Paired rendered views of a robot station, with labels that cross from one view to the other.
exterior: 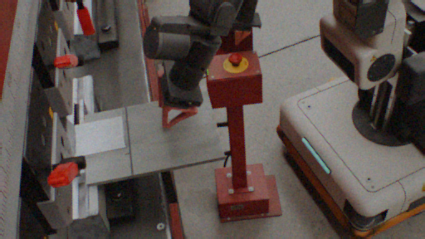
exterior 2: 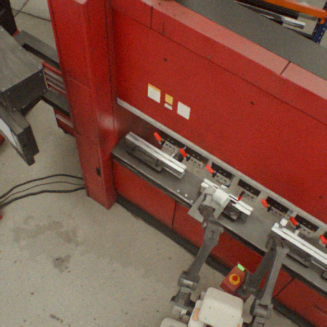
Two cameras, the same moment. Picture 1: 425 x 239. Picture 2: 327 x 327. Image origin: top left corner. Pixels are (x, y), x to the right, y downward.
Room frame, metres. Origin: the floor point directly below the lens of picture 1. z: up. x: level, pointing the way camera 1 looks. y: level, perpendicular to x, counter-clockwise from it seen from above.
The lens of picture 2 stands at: (1.17, -1.19, 3.81)
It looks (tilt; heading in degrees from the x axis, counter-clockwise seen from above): 60 degrees down; 125
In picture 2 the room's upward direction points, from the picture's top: 6 degrees clockwise
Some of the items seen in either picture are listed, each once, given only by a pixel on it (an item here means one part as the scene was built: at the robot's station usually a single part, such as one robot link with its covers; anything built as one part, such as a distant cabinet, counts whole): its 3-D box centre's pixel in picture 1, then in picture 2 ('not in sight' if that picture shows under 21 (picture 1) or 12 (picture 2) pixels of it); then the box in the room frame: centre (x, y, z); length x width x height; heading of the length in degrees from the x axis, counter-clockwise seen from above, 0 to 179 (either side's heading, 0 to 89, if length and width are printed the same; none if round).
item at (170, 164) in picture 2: not in sight; (155, 154); (0.08, 0.22, 0.92); 0.50 x 0.06 x 0.10; 5
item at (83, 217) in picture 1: (86, 152); (225, 199); (0.68, 0.27, 0.92); 0.39 x 0.06 x 0.10; 5
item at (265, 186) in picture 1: (247, 190); not in sight; (1.10, -0.12, 0.06); 0.25 x 0.20 x 0.12; 89
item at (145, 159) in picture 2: not in sight; (145, 159); (0.03, 0.16, 0.89); 0.30 x 0.05 x 0.03; 5
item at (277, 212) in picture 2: not in sight; (278, 203); (1.00, 0.30, 1.26); 0.15 x 0.09 x 0.17; 5
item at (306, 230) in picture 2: not in sight; (306, 221); (1.20, 0.32, 1.26); 0.15 x 0.09 x 0.17; 5
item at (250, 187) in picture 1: (240, 182); not in sight; (1.11, -0.09, 0.13); 0.10 x 0.10 x 0.01; 89
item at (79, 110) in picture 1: (78, 139); (225, 194); (0.67, 0.27, 0.98); 0.20 x 0.03 x 0.03; 5
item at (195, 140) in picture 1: (150, 136); (209, 206); (0.64, 0.12, 1.00); 0.26 x 0.18 x 0.01; 95
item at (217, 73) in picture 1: (231, 61); (239, 283); (1.11, -0.09, 0.75); 0.20 x 0.16 x 0.18; 179
